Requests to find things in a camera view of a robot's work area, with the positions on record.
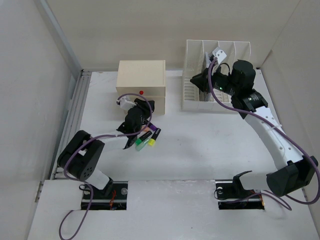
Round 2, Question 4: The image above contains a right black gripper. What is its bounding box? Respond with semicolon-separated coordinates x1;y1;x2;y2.
189;62;239;97

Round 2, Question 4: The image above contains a grey black booklet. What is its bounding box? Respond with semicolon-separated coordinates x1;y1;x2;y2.
200;51;214;102

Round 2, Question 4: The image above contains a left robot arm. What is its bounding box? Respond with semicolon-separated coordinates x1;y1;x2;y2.
57;94;155;199

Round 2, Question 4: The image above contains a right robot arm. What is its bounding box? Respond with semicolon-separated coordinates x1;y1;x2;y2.
190;57;320;197

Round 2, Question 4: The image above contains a white plastic file organizer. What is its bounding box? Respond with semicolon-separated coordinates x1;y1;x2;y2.
182;39;251;114

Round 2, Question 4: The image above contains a purple cap black marker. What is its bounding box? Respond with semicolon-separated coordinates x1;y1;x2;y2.
147;123;157;131

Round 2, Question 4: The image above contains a cream wooden drawer cabinet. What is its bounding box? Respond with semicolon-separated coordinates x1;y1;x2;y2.
116;60;166;115

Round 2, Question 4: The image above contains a yellow cap black marker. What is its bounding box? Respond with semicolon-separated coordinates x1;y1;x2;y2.
148;128;162;147

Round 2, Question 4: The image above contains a green cap black marker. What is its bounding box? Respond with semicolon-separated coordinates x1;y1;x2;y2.
135;130;153;146

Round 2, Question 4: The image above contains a clear green tube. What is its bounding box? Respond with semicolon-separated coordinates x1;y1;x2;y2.
135;139;149;152

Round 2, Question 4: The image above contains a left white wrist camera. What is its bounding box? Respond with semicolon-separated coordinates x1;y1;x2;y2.
116;96;136;111

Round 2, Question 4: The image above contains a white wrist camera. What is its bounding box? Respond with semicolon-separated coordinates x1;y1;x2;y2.
212;47;227;65
116;96;136;111

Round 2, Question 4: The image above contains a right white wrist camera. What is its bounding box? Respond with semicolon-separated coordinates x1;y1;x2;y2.
212;47;227;65

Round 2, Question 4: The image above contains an aluminium frame rail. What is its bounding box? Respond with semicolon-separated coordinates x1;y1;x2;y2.
34;0;91;174

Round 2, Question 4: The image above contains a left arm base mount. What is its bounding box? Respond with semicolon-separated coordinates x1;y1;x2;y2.
89;181;129;211

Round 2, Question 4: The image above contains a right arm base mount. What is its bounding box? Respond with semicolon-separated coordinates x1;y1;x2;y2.
214;171;265;210

